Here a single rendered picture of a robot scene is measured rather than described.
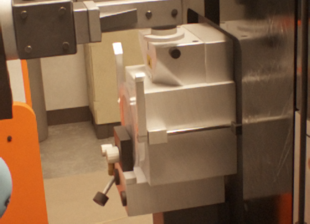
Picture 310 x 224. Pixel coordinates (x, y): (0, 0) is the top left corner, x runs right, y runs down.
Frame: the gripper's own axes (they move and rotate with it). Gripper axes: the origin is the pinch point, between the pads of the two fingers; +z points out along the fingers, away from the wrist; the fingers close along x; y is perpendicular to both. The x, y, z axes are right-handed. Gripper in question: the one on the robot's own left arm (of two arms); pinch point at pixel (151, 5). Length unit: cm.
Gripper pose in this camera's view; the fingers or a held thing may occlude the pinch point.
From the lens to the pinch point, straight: 65.7
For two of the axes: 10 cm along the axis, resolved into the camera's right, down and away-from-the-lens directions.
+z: 9.8, -1.2, 1.8
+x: -2.1, -3.1, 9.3
